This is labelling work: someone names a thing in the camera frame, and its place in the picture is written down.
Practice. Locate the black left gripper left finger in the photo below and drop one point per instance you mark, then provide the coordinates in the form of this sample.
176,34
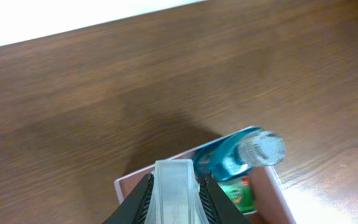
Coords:
134,209

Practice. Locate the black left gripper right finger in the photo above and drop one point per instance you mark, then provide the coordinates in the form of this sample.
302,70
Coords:
217,206

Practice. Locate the green white soap bar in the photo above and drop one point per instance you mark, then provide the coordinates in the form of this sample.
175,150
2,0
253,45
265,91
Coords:
239,191

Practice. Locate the clear foam soap dispenser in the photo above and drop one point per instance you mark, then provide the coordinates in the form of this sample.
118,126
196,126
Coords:
175,196

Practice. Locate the teal mouthwash bottle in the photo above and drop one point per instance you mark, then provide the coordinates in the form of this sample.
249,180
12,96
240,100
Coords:
234,155

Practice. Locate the white cardboard box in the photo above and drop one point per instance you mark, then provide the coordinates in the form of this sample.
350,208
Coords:
269,200

